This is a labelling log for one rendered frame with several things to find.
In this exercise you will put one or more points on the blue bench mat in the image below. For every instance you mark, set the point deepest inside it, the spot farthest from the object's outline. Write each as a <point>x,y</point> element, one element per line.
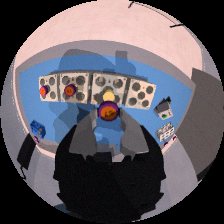
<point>59,117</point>

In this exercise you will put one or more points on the blue tube rack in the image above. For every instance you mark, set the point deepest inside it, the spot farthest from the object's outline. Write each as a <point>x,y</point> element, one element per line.
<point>36,127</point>

